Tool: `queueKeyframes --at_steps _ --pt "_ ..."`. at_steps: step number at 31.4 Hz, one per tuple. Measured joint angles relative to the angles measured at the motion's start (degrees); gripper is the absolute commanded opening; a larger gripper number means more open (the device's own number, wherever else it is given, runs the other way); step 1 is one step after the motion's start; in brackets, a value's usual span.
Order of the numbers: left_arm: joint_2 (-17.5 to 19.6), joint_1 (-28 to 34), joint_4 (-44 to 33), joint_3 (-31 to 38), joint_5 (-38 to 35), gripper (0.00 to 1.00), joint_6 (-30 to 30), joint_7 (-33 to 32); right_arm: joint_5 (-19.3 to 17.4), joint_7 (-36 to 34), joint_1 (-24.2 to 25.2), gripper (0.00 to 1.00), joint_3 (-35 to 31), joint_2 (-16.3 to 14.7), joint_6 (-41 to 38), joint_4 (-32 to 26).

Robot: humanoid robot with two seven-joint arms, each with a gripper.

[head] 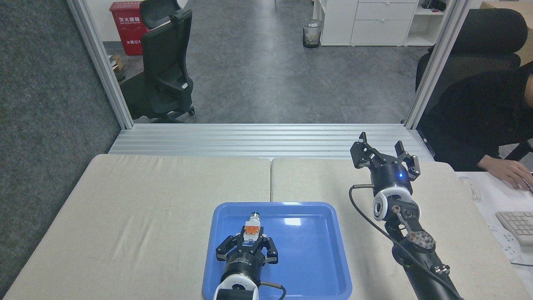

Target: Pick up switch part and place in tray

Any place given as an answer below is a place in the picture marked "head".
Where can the white power strip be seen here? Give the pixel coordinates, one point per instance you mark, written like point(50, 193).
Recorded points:
point(506, 243)

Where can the person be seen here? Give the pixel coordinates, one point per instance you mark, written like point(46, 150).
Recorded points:
point(479, 116)

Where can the white keyboard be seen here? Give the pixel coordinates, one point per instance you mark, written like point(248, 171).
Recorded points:
point(518, 227)

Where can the grey felt partition panel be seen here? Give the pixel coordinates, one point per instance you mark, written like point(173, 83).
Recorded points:
point(50, 125)

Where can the person's hand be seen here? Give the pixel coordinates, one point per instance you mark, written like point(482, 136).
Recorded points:
point(506, 171)

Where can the small cardboard box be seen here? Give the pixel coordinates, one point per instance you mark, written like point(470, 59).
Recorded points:
point(116, 63)

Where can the white orange switch part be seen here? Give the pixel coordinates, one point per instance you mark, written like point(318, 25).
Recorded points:
point(252, 228)

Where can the red fire extinguisher box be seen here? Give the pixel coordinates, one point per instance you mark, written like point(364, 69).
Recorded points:
point(127, 29)

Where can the black mesh office chair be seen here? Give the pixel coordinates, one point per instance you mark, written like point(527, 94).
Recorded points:
point(166, 62)

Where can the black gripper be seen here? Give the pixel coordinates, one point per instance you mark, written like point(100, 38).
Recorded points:
point(390, 176)
point(245, 261)

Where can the black padded office chair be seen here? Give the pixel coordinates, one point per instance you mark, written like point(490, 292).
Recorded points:
point(483, 41)

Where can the blue plastic tray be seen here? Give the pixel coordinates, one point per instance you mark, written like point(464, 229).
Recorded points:
point(308, 250)

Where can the silver aluminium rail platform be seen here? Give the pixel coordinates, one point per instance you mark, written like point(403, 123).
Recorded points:
point(270, 141)

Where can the white drawer cabinet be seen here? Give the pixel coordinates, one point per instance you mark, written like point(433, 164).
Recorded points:
point(374, 25)

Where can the silver aluminium post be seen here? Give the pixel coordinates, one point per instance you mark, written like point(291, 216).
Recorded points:
point(102, 62)
point(437, 62)

